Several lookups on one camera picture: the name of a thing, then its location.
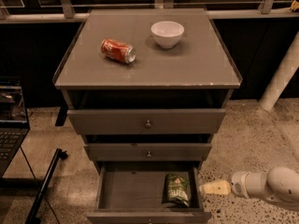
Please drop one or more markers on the green jalapeno chip bag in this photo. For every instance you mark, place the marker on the green jalapeno chip bag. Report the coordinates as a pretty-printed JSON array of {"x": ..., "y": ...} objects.
[{"x": 175, "y": 190}]

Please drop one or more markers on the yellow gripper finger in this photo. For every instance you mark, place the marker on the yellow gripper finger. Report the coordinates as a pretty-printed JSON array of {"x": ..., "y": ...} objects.
[{"x": 218, "y": 187}]

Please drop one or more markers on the grey drawer cabinet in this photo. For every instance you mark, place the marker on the grey drawer cabinet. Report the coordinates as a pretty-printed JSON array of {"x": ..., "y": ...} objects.
[{"x": 197, "y": 73}]

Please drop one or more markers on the white diagonal pipe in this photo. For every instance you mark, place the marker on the white diagonal pipe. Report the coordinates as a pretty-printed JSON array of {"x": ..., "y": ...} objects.
[{"x": 280, "y": 80}]

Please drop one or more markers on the grey top drawer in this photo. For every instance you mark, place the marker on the grey top drawer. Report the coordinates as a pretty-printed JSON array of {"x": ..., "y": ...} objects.
[{"x": 146, "y": 121}]

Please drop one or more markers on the red soda can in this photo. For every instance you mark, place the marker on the red soda can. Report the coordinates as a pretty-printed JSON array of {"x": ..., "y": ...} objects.
[{"x": 118, "y": 50}]

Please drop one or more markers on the grey open bottom drawer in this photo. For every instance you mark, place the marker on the grey open bottom drawer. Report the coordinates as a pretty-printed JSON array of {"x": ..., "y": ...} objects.
[{"x": 135, "y": 193}]

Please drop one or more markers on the black laptop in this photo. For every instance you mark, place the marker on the black laptop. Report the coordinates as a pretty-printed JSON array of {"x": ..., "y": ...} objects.
[{"x": 14, "y": 122}]

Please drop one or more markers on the white ceramic bowl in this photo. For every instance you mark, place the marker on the white ceramic bowl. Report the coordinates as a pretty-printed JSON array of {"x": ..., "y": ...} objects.
[{"x": 167, "y": 33}]

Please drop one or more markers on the metal window railing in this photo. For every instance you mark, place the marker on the metal window railing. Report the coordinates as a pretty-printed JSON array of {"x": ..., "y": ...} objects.
[{"x": 34, "y": 11}]

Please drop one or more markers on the grey middle drawer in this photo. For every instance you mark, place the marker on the grey middle drawer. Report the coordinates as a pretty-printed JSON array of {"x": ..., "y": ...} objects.
[{"x": 148, "y": 151}]

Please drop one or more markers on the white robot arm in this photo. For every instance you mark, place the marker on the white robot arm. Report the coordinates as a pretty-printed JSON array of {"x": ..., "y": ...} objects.
[{"x": 279, "y": 186}]

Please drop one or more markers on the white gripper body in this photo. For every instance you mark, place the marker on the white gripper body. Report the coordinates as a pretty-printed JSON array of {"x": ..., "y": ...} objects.
[{"x": 238, "y": 184}]

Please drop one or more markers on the black stand bar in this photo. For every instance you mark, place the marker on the black stand bar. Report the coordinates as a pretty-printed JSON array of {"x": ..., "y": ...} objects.
[{"x": 43, "y": 186}]

